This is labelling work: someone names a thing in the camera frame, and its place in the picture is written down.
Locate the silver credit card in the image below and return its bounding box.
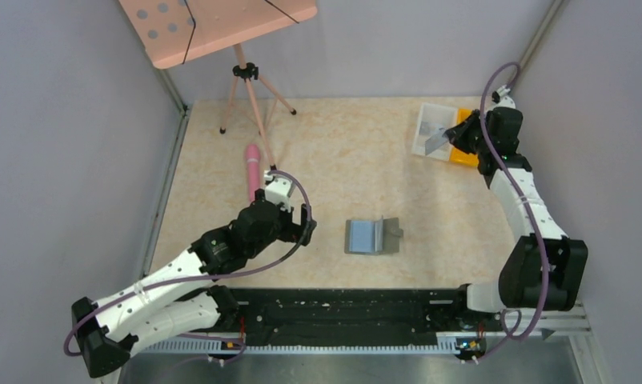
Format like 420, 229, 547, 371
424, 133, 449, 156

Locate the grey-green leather card holder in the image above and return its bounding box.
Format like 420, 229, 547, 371
344, 218, 403, 255

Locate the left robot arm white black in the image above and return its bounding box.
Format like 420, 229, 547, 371
63, 199, 316, 378

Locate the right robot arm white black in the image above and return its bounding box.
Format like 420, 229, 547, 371
445, 106, 588, 330

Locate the card in white bin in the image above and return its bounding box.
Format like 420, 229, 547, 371
419, 121, 445, 138

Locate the yellow plastic bin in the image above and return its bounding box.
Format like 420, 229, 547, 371
448, 108, 479, 168

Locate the white plastic bin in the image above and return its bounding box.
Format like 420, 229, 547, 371
411, 102, 459, 162

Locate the pink cylindrical bottle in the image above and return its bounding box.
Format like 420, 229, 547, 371
244, 144, 261, 202

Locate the pink music stand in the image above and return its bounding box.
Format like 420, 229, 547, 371
118, 0, 318, 170

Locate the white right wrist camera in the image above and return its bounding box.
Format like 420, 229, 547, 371
491, 86, 516, 110

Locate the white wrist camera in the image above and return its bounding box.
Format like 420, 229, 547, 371
254, 170, 295, 212
491, 86, 516, 110

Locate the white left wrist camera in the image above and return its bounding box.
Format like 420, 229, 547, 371
254, 170, 295, 212

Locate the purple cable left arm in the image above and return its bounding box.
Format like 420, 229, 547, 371
62, 169, 314, 357

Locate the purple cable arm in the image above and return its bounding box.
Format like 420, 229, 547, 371
62, 169, 314, 357
477, 62, 551, 364

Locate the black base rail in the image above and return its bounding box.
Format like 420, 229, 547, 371
213, 288, 484, 347

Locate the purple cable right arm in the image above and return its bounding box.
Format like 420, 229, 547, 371
477, 62, 551, 364

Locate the aluminium frame rail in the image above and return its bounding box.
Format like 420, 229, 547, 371
142, 303, 591, 355

